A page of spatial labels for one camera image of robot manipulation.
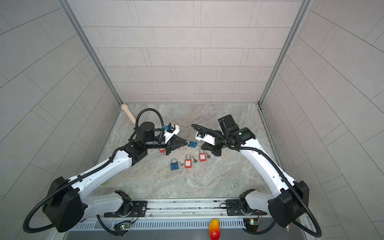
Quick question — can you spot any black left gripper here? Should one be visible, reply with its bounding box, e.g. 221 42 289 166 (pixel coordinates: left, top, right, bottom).
142 136 186 157

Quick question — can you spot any blue padlock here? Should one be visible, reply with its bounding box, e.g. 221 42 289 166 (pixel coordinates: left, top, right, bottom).
170 158 179 171
187 141 198 148

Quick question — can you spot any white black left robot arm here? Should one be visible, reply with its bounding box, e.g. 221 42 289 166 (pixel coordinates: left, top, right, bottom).
23 108 189 234

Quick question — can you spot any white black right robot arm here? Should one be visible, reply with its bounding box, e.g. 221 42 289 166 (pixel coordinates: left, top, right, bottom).
191 115 322 238

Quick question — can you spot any red yellow toy fruit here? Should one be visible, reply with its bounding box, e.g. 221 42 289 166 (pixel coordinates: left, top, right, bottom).
209 219 221 240

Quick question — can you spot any metal base rail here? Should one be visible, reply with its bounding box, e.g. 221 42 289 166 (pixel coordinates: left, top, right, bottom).
64 196 310 232

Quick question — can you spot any right circuit board with wires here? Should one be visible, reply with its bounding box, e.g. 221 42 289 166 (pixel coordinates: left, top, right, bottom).
243 219 261 234

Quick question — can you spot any circuit board with wires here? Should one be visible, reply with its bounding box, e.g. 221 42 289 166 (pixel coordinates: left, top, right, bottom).
114 221 132 234
243 219 261 234

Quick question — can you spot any left circuit board with wires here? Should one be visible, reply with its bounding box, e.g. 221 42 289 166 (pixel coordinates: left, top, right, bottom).
114 221 132 234

